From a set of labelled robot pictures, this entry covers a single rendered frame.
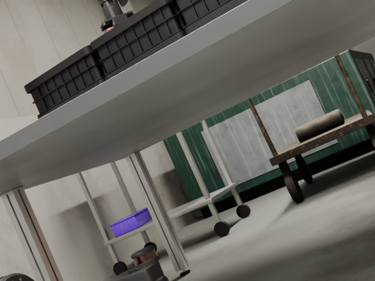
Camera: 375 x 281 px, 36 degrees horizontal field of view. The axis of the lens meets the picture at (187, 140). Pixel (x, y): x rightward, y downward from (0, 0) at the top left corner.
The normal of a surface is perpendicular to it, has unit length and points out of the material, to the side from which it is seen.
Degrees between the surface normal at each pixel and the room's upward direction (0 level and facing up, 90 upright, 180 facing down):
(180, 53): 90
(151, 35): 90
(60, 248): 90
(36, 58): 90
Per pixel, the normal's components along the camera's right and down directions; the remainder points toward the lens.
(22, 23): 0.83, -0.40
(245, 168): -0.38, 0.12
